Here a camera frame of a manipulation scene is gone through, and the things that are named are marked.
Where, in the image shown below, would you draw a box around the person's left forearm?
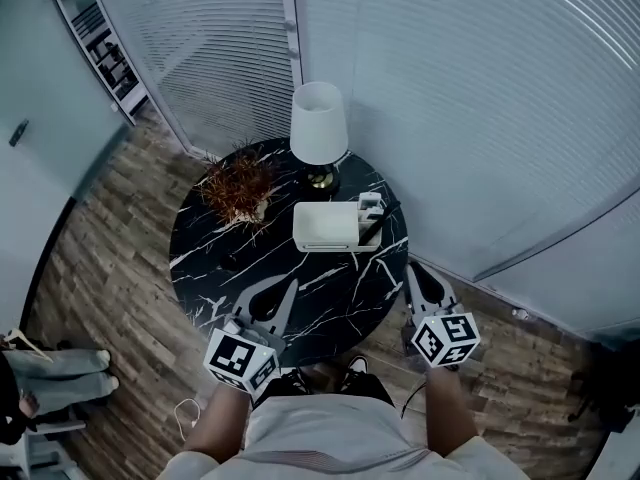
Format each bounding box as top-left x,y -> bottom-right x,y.
183,381 -> 252,465

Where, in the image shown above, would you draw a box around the black chair base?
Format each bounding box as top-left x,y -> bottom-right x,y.
568,340 -> 640,435

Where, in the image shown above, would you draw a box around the frosted glass door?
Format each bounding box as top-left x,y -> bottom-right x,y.
0,0 -> 132,204

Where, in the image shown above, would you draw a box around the white storage organizer box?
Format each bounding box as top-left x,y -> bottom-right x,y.
292,192 -> 387,254

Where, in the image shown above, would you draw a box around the person's right shoe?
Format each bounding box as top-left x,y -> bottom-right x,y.
343,354 -> 371,385

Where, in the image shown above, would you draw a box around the white shade table lamp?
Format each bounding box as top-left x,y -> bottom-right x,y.
289,81 -> 350,193

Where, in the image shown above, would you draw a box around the dark background shelf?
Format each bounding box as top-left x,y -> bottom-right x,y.
44,0 -> 149,119

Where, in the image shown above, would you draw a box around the dried red potted plant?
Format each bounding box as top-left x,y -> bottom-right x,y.
198,138 -> 282,237

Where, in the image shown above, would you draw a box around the white venetian blind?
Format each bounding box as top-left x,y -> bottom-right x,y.
292,0 -> 640,282
84,0 -> 304,155

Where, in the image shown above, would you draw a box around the wooden clothes hanger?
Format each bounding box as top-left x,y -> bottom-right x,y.
0,327 -> 54,365

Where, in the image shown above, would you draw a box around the person's right forearm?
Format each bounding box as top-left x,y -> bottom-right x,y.
424,366 -> 482,459

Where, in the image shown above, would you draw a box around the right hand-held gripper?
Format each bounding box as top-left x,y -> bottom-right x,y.
401,261 -> 482,372

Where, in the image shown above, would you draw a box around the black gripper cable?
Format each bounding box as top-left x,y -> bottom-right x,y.
398,371 -> 429,417

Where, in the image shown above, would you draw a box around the person's shoe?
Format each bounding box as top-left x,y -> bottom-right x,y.
269,366 -> 315,397
343,354 -> 371,385

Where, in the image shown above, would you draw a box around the black door handle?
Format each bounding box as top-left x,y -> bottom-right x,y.
8,119 -> 30,148

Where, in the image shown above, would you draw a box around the white cable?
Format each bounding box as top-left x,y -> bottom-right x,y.
173,397 -> 202,430

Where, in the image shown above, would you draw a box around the person's left shoe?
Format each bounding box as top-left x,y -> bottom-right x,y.
269,366 -> 315,397

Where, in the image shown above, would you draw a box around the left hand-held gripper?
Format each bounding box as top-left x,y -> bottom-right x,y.
203,277 -> 301,395

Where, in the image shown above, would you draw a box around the person's white shirt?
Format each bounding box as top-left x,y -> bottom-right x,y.
162,392 -> 534,480

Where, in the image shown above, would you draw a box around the person's black trousers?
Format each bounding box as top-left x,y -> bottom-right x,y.
259,371 -> 397,410

